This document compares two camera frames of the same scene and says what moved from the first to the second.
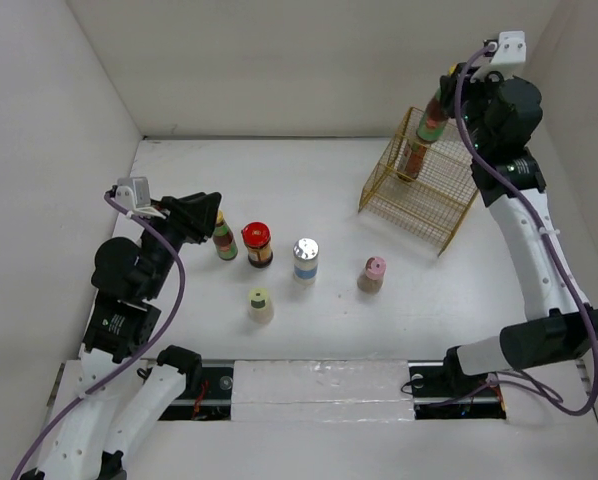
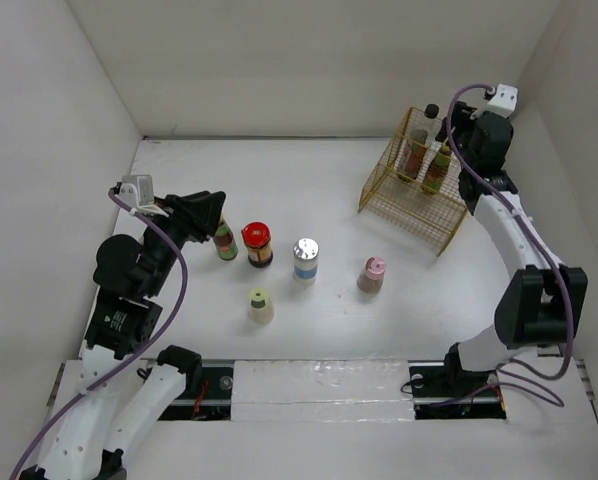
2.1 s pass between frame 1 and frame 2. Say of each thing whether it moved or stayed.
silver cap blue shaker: stayed
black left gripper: stayed
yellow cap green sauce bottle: moved
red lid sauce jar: stayed
